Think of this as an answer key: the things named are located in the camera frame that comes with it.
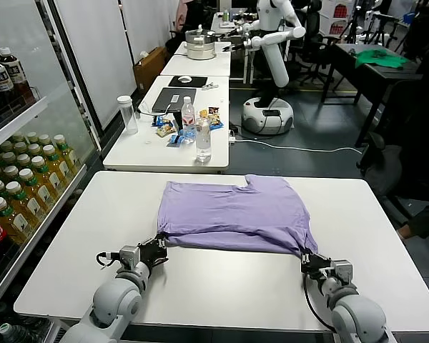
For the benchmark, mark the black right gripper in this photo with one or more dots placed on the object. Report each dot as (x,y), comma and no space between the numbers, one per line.
(317,267)

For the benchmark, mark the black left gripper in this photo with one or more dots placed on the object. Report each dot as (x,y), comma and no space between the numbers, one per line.
(152,253)

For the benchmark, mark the purple T-shirt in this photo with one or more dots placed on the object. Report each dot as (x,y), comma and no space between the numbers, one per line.
(232,218)

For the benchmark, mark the white humanoid robot arm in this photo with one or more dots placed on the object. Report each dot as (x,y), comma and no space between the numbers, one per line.
(271,38)
(246,28)

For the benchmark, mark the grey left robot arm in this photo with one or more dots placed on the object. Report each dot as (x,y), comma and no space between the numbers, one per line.
(118,296)

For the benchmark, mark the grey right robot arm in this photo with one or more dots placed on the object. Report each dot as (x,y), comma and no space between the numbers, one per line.
(357,314)

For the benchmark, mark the white table with snacks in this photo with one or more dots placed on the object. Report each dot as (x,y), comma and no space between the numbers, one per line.
(139,153)

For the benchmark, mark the blue snack packet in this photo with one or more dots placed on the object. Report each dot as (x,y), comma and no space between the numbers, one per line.
(159,120)
(216,123)
(176,139)

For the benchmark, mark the clear unlabelled water bottle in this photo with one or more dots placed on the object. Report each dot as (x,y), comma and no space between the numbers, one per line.
(203,143)

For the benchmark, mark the beige snack packet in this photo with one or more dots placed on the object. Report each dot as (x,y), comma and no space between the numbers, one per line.
(166,130)

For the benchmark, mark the red-label water bottle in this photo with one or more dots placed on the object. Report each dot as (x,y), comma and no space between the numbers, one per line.
(188,119)

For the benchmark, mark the white power strip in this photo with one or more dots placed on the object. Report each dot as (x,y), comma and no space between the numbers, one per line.
(232,136)

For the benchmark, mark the tall clear cylinder container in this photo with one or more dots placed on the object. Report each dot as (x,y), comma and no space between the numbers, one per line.
(128,116)

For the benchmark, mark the yellow snack packet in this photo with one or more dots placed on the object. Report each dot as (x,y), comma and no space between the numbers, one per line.
(203,114)

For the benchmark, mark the colourful printed snack packet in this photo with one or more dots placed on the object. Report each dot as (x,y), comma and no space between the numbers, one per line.
(213,111)

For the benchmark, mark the dark grey laptop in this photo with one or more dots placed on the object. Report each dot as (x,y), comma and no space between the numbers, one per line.
(171,101)

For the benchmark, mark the small metal clip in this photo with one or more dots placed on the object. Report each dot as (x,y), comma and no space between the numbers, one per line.
(210,86)

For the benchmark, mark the black mouse pad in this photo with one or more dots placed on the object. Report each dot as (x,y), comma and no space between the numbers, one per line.
(196,81)

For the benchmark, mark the brown cardboard box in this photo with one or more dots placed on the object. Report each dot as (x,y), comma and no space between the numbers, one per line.
(148,69)

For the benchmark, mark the green-cap drink bottle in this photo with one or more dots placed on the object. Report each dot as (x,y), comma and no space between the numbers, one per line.
(9,331)

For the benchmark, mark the white table with pot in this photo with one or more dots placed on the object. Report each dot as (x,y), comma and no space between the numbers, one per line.
(200,68)

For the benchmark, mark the glass-door beverage cabinet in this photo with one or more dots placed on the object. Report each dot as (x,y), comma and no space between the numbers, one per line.
(21,119)

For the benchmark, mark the white wheeled humanoid robot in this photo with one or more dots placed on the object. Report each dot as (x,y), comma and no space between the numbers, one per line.
(275,64)

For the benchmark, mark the silver cooking pot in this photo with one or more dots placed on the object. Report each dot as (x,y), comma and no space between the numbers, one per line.
(200,50)

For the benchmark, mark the black table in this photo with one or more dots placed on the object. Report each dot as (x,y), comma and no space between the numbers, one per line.
(379,73)

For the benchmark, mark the white partition panel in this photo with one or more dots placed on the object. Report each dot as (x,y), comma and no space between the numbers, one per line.
(93,53)
(146,21)

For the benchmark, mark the green cloth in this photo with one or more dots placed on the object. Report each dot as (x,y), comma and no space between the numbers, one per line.
(379,59)

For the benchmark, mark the black office chair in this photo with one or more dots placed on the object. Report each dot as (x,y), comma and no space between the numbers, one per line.
(312,39)

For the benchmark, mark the dark tea bottle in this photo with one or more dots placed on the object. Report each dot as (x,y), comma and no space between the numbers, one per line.
(0,79)
(14,71)

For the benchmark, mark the person in pink top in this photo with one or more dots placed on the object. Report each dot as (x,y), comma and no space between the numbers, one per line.
(181,14)

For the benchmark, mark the small green bottle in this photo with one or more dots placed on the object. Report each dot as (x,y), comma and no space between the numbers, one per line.
(225,15)

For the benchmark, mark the red-print white cartons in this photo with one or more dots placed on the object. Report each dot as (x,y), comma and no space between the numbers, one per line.
(337,16)

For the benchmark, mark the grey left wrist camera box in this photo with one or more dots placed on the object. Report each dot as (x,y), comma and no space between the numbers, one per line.
(129,255)

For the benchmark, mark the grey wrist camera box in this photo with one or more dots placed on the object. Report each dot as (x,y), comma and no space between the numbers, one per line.
(129,255)
(343,270)

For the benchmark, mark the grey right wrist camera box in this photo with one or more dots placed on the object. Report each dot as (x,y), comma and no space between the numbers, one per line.
(343,270)

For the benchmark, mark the black camera tripod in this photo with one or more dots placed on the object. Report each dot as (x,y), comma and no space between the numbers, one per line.
(352,25)

